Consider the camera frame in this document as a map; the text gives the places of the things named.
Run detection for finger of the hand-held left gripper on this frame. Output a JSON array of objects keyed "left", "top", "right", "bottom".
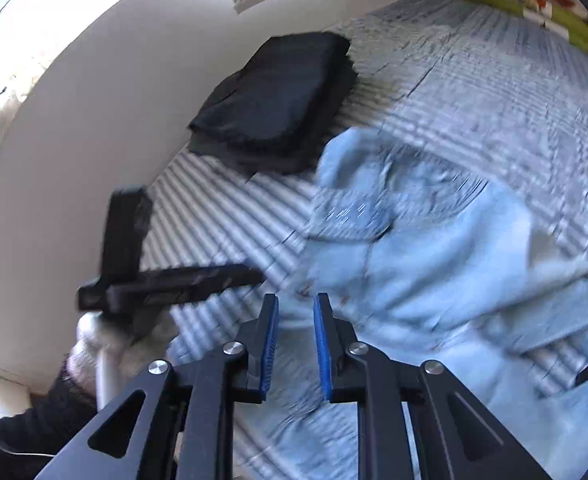
[{"left": 144, "top": 263, "right": 266, "bottom": 307}]

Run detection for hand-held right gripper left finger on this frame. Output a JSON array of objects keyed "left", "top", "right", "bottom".
[{"left": 34, "top": 292, "right": 280, "bottom": 480}]

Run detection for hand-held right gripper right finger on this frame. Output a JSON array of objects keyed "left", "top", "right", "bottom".
[{"left": 313, "top": 292, "right": 555, "bottom": 480}]

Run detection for light blue jeans pants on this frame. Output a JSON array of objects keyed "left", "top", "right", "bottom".
[{"left": 166, "top": 127, "right": 588, "bottom": 480}]

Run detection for person's left forearm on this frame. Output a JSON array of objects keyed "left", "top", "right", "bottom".
[{"left": 0, "top": 355, "right": 100, "bottom": 461}]

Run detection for folded matte black pants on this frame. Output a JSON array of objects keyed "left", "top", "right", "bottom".
[{"left": 189, "top": 60, "right": 360, "bottom": 177}]

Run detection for folded shiny black pants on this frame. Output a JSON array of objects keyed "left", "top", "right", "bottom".
[{"left": 189, "top": 31, "right": 351, "bottom": 157}]

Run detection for person's left hand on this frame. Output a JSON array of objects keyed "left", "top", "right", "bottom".
[{"left": 66, "top": 310, "right": 180, "bottom": 406}]

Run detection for blue white striped blanket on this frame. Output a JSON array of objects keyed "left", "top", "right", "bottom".
[{"left": 139, "top": 0, "right": 588, "bottom": 480}]

